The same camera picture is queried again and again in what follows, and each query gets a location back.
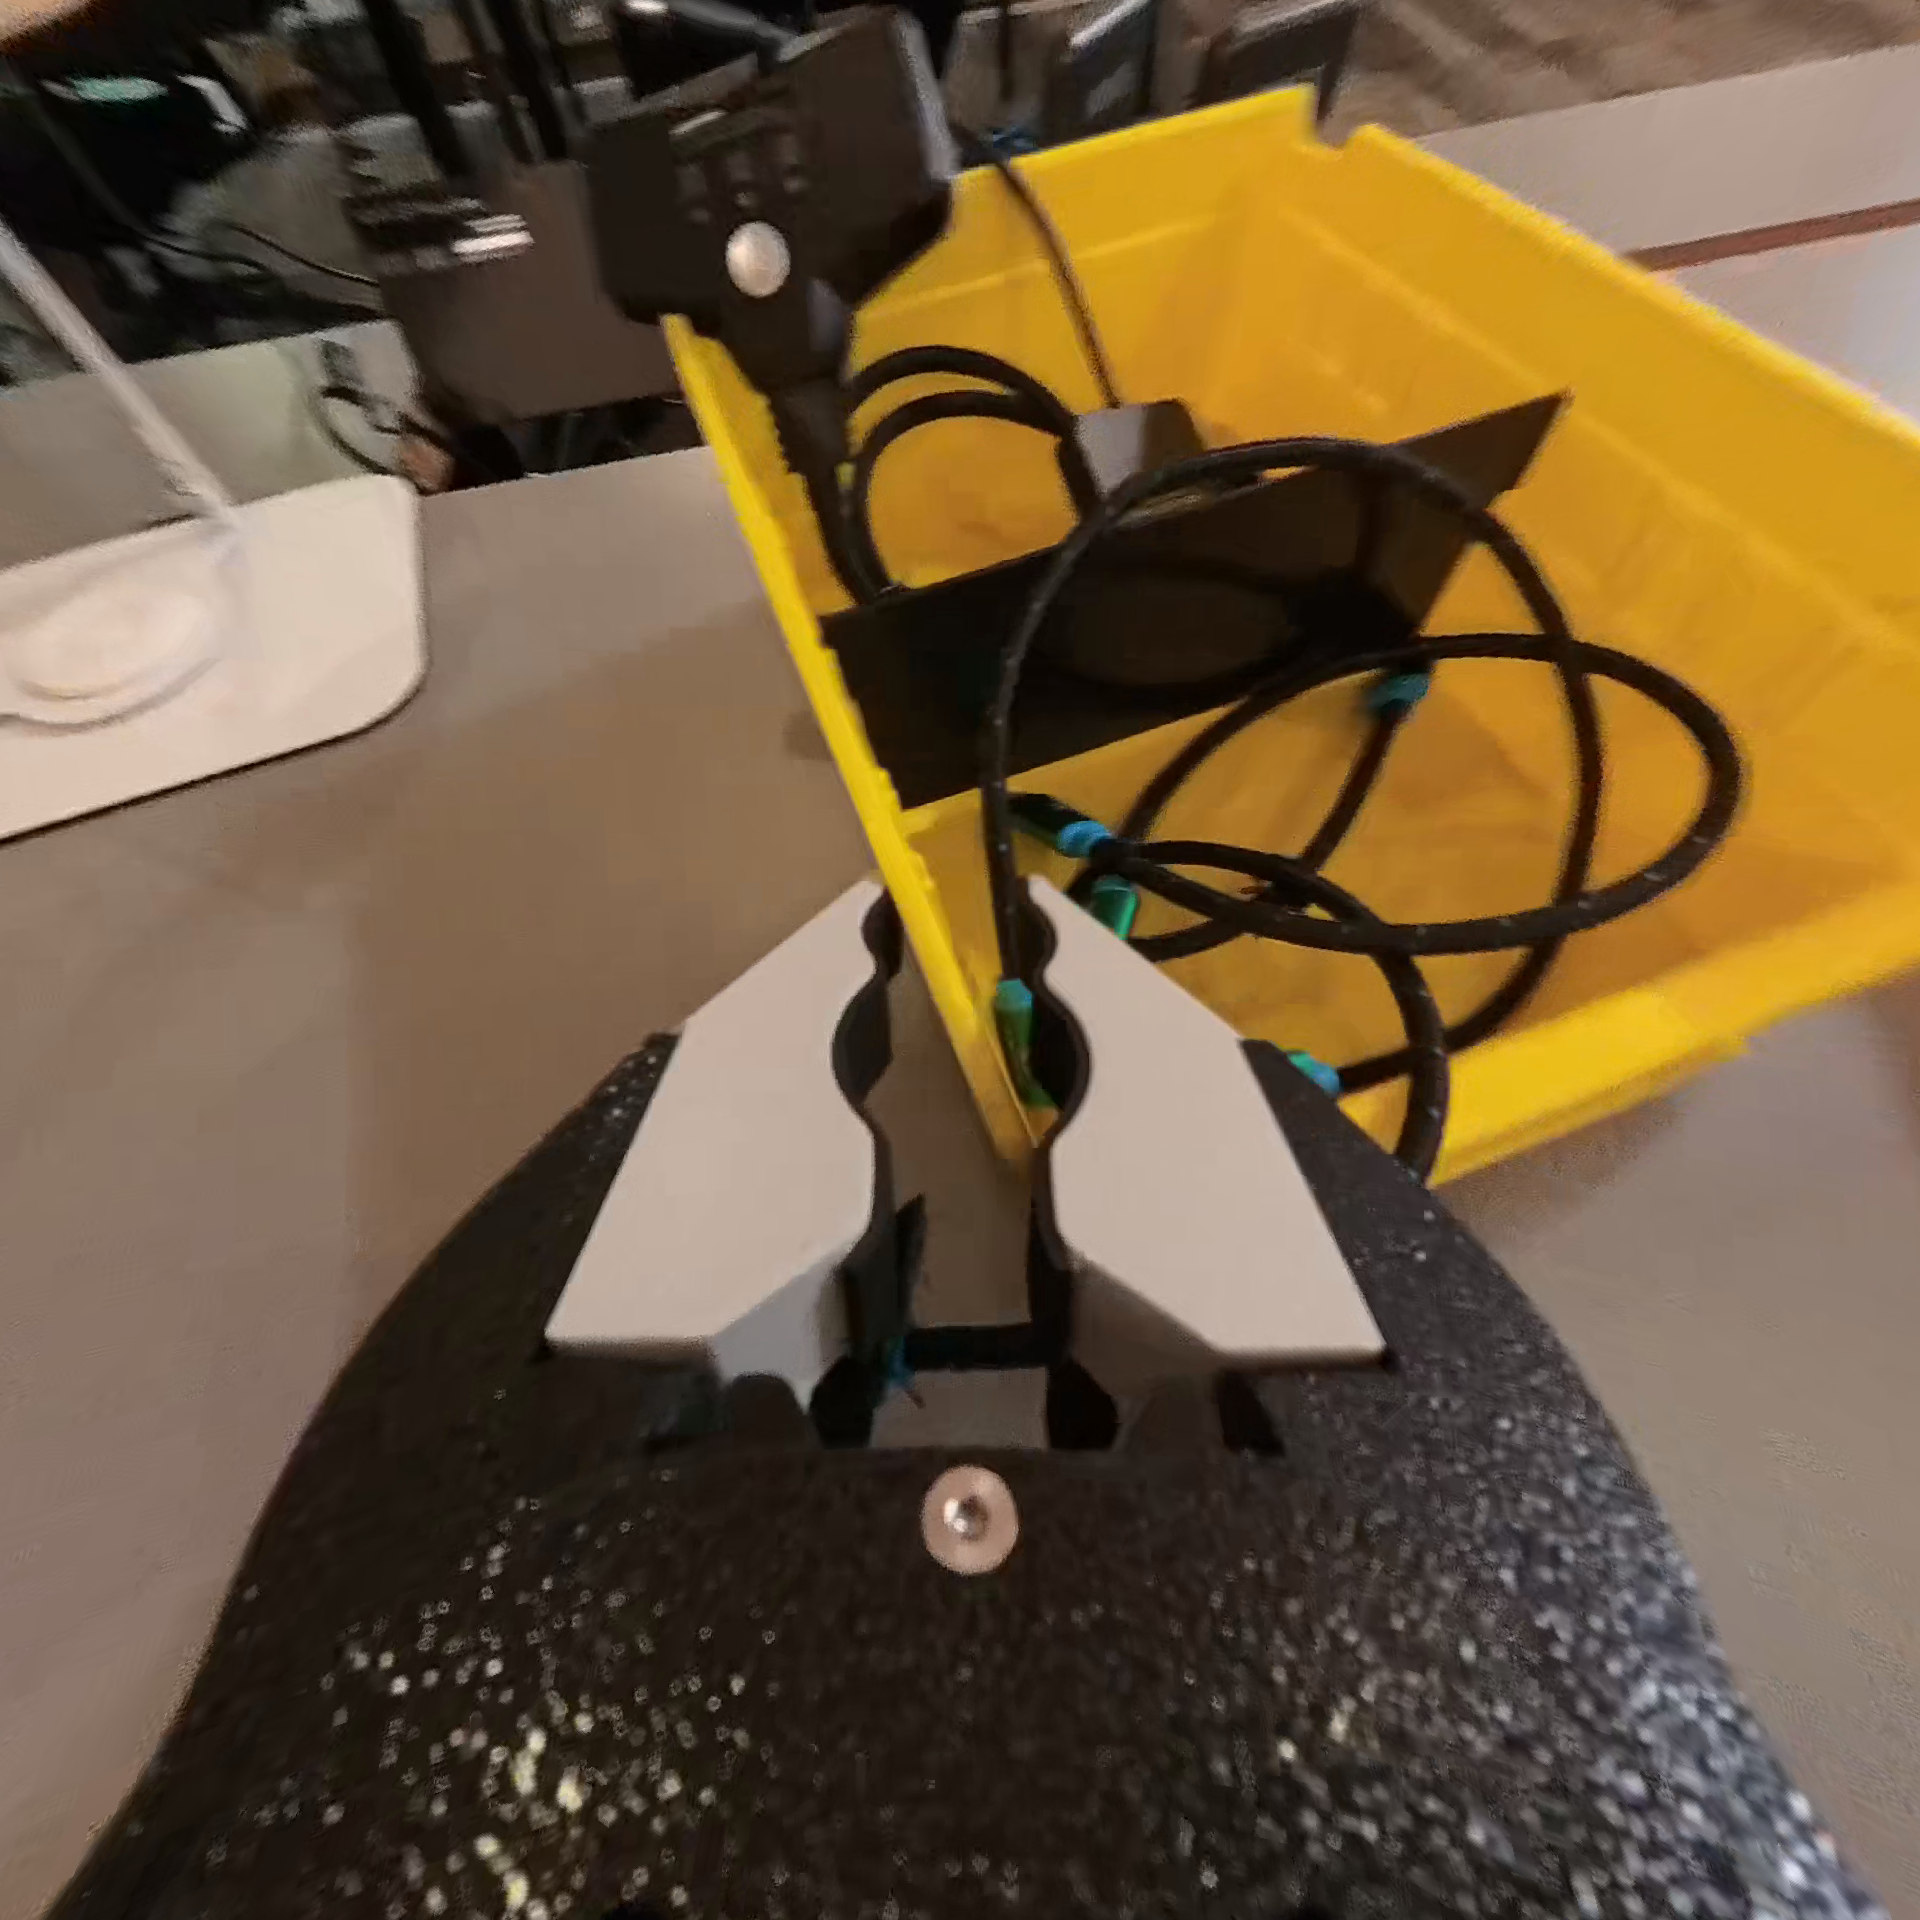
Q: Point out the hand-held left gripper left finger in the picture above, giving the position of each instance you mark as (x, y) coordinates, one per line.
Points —
(721, 1186)

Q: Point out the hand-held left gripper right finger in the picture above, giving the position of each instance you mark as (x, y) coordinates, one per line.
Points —
(1184, 1200)

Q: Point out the yellow plastic bin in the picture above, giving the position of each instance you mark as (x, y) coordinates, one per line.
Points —
(1651, 600)

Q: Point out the black divider of yellow bin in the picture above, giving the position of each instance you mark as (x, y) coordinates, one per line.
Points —
(961, 692)

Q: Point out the white desk lamp base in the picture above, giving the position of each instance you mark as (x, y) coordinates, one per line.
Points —
(224, 661)

